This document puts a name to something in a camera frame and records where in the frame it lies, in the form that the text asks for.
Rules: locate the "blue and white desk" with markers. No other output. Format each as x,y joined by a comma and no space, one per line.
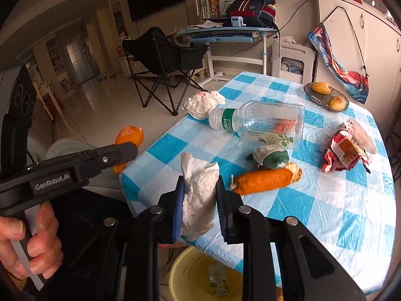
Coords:
219,33

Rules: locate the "white plastic bag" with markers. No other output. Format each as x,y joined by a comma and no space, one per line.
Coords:
289,40

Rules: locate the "person's left hand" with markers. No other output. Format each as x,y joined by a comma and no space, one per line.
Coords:
47,247

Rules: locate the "crumpled white paper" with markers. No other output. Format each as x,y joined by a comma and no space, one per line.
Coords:
203,103

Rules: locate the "orange carrot toy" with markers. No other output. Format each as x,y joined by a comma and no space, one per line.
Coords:
266,180

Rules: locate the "row of books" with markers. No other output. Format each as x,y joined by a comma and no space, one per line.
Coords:
206,6

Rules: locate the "loose white papers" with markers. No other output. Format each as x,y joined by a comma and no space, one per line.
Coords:
206,24

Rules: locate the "small white blue device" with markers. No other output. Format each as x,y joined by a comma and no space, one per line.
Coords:
237,21

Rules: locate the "curled orange peel strip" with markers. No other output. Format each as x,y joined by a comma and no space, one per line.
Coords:
278,129

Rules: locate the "black folding chair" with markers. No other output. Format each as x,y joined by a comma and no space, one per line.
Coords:
163,50

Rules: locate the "yellow plastic basin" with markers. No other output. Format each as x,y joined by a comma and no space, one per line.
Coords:
194,276

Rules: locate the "green item with white wrap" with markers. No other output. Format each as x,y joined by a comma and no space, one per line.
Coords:
271,158

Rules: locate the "red snack bag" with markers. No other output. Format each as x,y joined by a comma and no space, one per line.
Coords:
341,155

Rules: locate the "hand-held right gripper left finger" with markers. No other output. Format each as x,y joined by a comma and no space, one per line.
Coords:
177,210

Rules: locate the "white floor appliance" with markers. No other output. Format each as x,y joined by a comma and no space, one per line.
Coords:
291,56

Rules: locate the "yellow mango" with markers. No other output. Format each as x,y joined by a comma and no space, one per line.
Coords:
320,87
336,102

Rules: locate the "clear plastic bottle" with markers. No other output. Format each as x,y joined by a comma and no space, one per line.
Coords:
266,116

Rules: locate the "colourful printed bag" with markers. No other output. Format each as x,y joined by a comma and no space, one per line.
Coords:
344,75

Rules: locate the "glass pane door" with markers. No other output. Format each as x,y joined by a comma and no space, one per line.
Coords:
78,59

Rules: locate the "small white drawer cabinet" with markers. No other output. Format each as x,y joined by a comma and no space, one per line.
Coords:
130,65

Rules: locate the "dark blue backpack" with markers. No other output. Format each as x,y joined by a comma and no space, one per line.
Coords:
250,8

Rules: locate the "long orange peel strip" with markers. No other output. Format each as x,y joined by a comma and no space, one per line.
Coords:
288,124

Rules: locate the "blue checkered tablecloth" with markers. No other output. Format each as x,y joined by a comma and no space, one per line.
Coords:
313,200

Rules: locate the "white plastic packaging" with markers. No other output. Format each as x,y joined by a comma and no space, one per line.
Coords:
365,138

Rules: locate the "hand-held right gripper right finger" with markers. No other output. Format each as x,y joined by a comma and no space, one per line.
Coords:
224,216

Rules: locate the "woven fruit basket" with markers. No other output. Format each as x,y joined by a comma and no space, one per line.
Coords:
319,100

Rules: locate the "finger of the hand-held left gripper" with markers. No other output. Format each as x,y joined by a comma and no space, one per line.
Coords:
116,155

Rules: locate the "white tissue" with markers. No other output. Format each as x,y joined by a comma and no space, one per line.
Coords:
200,194

